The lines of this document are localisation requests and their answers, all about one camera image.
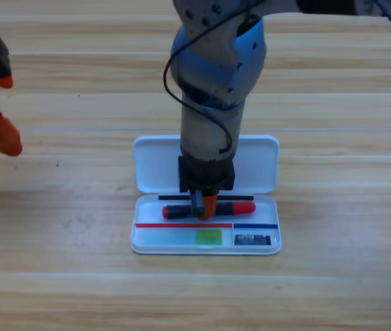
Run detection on red and black marker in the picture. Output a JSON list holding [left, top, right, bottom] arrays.
[[162, 201, 257, 220]]

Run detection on white Unitree pencil case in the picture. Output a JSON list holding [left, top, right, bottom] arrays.
[[130, 134, 282, 256]]

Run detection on green translucent highlighter pen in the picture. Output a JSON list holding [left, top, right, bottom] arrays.
[[136, 228, 224, 247]]

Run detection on black eraser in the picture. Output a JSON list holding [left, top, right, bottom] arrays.
[[234, 234, 272, 247]]

